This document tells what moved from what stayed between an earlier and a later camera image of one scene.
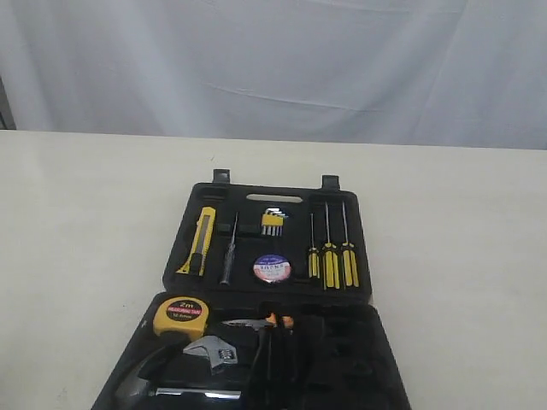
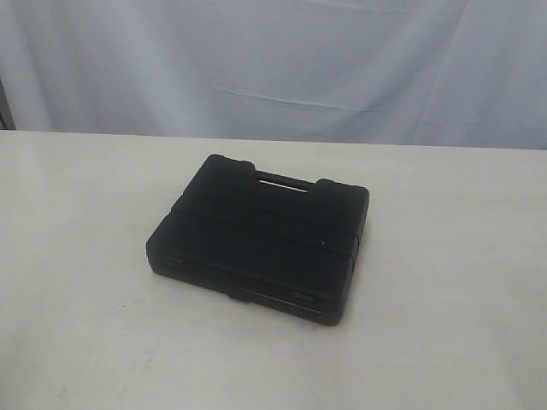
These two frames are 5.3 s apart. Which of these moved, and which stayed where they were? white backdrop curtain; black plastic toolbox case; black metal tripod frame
Moved: black plastic toolbox case
Stayed: white backdrop curtain; black metal tripod frame
